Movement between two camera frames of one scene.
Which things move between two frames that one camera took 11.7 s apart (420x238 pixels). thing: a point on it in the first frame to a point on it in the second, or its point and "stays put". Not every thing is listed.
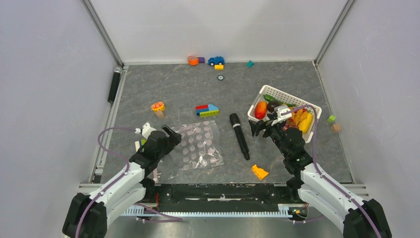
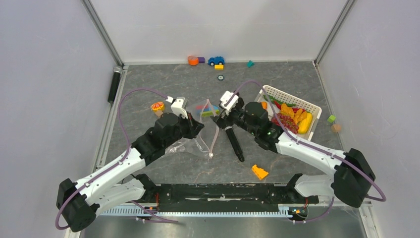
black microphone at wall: x=117 y=71 stays put
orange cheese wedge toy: x=259 y=172 stays put
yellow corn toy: x=304 y=126 stays put
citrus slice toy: x=158 y=106 stays put
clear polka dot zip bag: x=199 y=147 to x=205 y=142
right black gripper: x=256 y=127 to x=220 y=120
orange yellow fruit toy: x=298 y=116 stays put
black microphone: x=236 y=124 to x=233 y=139
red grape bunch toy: x=289 y=123 stays put
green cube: x=331 y=118 stays put
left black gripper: x=173 y=140 to x=193 y=126
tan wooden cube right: x=336 y=128 stays put
